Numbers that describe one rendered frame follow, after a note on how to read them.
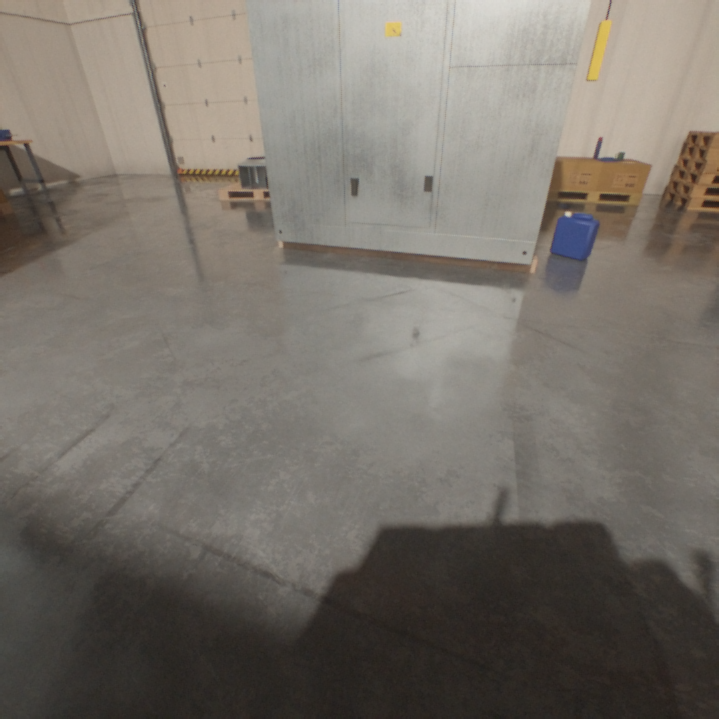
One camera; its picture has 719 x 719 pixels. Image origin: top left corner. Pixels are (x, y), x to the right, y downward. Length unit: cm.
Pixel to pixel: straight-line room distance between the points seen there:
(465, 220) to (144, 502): 248
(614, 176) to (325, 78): 430
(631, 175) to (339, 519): 584
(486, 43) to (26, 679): 316
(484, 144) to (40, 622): 293
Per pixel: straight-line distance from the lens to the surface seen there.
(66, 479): 162
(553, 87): 279
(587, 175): 616
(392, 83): 287
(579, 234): 349
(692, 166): 686
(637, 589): 129
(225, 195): 608
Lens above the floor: 100
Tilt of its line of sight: 34 degrees down
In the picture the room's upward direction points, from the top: 1 degrees counter-clockwise
